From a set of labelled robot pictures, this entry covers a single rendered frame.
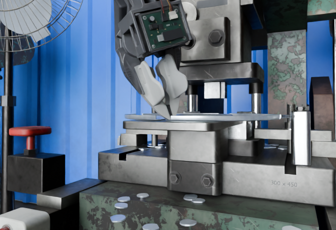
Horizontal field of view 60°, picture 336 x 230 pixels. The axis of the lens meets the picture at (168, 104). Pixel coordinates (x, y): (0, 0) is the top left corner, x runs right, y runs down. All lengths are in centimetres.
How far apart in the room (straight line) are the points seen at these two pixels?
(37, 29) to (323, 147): 100
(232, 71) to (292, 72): 27
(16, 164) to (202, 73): 41
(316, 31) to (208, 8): 125
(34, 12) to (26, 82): 153
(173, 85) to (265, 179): 23
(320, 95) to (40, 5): 100
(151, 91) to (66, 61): 204
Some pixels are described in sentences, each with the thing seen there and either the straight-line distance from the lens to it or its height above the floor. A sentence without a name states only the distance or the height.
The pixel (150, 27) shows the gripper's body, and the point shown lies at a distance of 36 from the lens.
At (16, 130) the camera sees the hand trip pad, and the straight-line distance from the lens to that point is 64.
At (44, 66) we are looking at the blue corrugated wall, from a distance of 258.
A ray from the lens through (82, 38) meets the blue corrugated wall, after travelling 240.
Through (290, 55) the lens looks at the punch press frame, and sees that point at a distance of 85.
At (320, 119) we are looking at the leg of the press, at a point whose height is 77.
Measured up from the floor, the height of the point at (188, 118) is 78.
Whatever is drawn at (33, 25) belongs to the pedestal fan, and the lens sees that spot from 125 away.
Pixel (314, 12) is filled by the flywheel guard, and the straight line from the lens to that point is 80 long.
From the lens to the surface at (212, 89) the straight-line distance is 66.
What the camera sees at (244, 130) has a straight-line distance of 62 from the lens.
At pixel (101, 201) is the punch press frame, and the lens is 55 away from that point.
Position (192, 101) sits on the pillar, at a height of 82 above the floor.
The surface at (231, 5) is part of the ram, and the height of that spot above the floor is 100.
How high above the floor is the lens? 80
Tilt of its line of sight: 1 degrees up
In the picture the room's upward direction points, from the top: straight up
